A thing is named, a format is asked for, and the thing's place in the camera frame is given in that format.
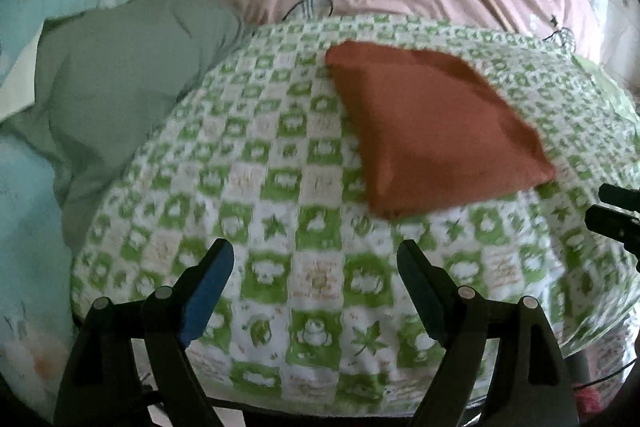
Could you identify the rust orange knit sweater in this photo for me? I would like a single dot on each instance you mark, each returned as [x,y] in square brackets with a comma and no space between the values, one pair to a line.
[433,134]

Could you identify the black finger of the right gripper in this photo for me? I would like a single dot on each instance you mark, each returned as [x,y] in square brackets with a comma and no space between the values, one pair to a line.
[620,227]

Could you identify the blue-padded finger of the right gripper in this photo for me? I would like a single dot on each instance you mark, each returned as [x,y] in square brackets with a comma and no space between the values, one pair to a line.
[620,197]

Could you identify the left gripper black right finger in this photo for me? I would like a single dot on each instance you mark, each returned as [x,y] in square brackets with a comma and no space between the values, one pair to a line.
[455,316]

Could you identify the green white patterned blanket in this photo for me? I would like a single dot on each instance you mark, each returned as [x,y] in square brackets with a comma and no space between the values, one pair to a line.
[314,318]

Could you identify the grey green pillow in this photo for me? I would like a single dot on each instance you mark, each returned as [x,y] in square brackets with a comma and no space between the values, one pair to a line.
[105,79]

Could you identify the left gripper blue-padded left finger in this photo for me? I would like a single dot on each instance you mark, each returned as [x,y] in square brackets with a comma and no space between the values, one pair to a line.
[177,315]

